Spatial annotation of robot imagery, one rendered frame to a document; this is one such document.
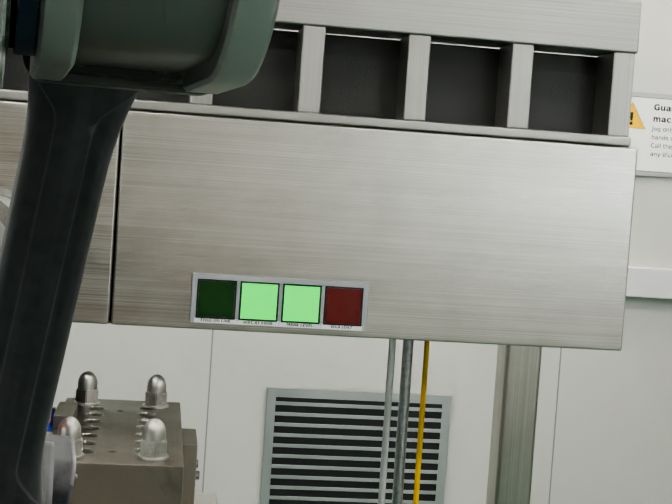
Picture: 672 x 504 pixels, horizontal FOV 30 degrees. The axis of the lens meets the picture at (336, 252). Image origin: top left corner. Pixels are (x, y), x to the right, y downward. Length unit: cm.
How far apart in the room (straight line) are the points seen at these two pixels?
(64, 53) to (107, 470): 101
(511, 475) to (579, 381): 234
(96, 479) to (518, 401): 82
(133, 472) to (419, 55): 74
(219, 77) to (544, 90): 147
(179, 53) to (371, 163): 132
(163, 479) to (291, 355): 274
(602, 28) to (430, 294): 46
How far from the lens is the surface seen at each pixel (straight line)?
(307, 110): 178
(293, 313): 177
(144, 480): 144
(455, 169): 181
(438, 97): 188
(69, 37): 45
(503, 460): 204
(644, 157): 438
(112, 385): 415
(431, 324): 181
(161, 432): 145
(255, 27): 45
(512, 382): 202
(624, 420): 445
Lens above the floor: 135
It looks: 3 degrees down
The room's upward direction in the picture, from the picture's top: 4 degrees clockwise
